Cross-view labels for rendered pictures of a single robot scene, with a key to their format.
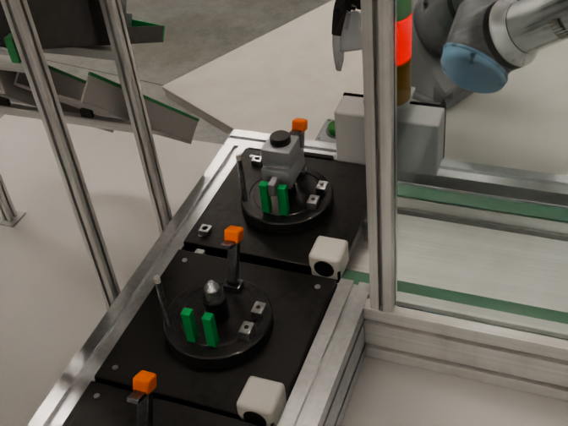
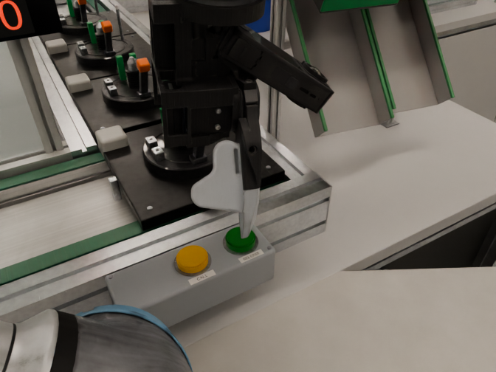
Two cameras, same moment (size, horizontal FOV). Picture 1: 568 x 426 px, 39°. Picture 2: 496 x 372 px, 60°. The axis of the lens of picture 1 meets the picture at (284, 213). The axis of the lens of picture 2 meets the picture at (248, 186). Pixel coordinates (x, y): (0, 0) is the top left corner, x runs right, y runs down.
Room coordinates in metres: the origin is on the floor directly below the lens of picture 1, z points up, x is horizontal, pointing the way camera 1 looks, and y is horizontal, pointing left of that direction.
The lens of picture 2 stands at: (1.36, -0.43, 1.38)
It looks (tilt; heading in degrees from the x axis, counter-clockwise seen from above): 39 degrees down; 125
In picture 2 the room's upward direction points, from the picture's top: straight up
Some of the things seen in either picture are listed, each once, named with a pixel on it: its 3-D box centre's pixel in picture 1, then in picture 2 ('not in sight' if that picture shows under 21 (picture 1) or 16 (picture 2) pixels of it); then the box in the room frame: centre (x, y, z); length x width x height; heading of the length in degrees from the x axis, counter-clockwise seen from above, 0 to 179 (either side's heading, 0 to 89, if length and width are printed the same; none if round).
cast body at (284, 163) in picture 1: (280, 159); not in sight; (0.92, 0.00, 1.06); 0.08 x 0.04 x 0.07; 155
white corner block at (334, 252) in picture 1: (329, 258); (112, 142); (0.80, -0.05, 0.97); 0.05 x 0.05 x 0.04; 65
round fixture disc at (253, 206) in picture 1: (286, 198); (185, 149); (0.93, -0.01, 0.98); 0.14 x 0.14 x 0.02
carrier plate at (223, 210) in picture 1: (288, 208); (187, 159); (0.93, -0.01, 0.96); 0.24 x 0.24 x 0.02; 65
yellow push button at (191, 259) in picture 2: not in sight; (192, 260); (1.09, -0.17, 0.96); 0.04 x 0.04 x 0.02
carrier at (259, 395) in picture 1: (215, 303); (133, 75); (0.70, 0.10, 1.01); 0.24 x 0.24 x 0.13; 65
